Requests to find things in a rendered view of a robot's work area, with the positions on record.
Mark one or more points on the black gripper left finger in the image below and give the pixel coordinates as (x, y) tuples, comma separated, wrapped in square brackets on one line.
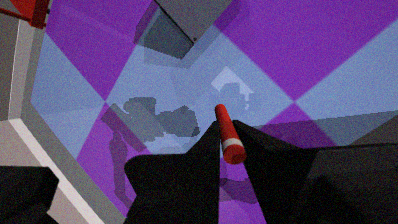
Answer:
[(196, 170)]

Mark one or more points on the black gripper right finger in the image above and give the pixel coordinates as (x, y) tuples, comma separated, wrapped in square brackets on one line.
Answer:
[(284, 175)]

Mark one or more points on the grey square panel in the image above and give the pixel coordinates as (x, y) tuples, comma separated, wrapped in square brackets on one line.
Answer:
[(193, 17)]

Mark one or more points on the red peg with white band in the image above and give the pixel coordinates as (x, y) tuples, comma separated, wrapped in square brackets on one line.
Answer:
[(232, 147)]

